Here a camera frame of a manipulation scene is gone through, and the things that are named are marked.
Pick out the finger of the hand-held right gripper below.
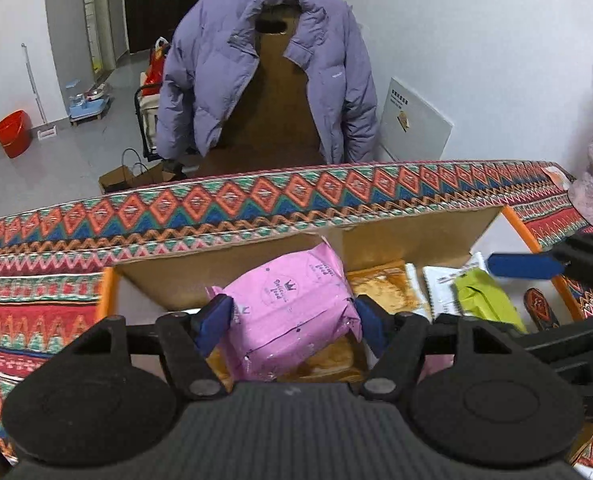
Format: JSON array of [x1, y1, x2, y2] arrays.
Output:
[[487, 252, 567, 281], [433, 312, 593, 361]]

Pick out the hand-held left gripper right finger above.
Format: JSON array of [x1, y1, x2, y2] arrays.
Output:
[[353, 296, 519, 403]]

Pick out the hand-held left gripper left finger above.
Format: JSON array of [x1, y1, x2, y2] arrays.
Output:
[[69, 294, 234, 401]]

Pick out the long green snack packet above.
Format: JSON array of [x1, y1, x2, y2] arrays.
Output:
[[466, 269, 529, 333]]

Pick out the pink snack packet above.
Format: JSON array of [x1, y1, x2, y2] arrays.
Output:
[[220, 237, 364, 383]]

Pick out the red cardboard box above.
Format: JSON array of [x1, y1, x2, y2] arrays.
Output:
[[99, 205, 587, 386]]

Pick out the orange bread packet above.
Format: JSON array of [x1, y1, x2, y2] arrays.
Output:
[[346, 259, 424, 318], [206, 335, 372, 383]]

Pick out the white snack packet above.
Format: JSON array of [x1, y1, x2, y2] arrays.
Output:
[[423, 252, 487, 317]]

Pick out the colourful patterned tablecloth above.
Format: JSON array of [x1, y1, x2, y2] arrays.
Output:
[[0, 160, 593, 480]]

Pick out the brown paper bag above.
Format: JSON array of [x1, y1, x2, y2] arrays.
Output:
[[99, 149, 187, 195]]

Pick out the white board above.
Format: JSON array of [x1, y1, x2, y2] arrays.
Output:
[[376, 76, 453, 163]]

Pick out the wooden chair back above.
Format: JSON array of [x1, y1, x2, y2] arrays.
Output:
[[196, 4, 327, 178]]

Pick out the black trolley cart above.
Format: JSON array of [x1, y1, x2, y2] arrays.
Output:
[[134, 85, 164, 162]]

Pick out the purple puffer jacket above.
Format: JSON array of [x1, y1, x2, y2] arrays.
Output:
[[155, 0, 379, 165]]

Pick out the pet feeder bowls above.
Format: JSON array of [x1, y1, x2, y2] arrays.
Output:
[[66, 79, 112, 123]]

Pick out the red bag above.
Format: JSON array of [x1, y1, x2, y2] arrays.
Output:
[[143, 37, 171, 97]]

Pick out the red plastic bucket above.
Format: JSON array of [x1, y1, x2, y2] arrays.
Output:
[[0, 110, 33, 159]]

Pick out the white mop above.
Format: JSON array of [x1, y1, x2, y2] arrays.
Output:
[[20, 42, 57, 139]]

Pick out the dark entrance door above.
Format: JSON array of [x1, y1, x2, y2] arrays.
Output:
[[123, 0, 211, 55]]

